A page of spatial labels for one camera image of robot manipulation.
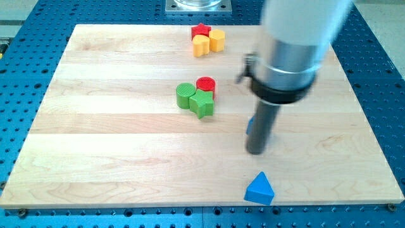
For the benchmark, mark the yellow hexagon block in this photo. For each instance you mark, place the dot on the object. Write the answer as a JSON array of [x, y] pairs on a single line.
[[217, 40]]

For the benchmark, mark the light wooden board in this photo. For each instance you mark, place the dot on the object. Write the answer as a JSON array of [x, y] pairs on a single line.
[[109, 133]]

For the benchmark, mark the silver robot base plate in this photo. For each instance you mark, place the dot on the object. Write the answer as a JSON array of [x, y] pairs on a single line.
[[198, 6]]

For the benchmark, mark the blue cube block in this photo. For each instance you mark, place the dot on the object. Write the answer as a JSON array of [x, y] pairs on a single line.
[[249, 125]]

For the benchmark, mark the red cylinder block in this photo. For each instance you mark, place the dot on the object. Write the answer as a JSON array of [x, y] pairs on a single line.
[[207, 84]]

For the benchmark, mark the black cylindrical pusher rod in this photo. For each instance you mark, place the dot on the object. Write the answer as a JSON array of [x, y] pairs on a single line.
[[264, 118]]

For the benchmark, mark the yellow heart block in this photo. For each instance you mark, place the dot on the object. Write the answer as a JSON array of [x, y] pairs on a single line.
[[200, 45]]

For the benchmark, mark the green star block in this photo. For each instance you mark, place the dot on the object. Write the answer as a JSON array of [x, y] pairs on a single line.
[[202, 103]]

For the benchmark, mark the green cylinder block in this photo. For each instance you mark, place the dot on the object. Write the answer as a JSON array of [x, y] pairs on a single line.
[[183, 93]]

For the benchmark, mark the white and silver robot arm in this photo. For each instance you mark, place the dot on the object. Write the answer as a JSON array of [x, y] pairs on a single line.
[[292, 40]]

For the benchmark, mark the blue triangle block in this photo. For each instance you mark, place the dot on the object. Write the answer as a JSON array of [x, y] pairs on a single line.
[[260, 190]]

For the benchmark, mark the blue perforated metal table plate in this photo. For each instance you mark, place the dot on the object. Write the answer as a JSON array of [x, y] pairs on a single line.
[[34, 54]]

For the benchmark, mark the red star block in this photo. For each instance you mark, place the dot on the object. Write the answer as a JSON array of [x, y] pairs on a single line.
[[200, 29]]

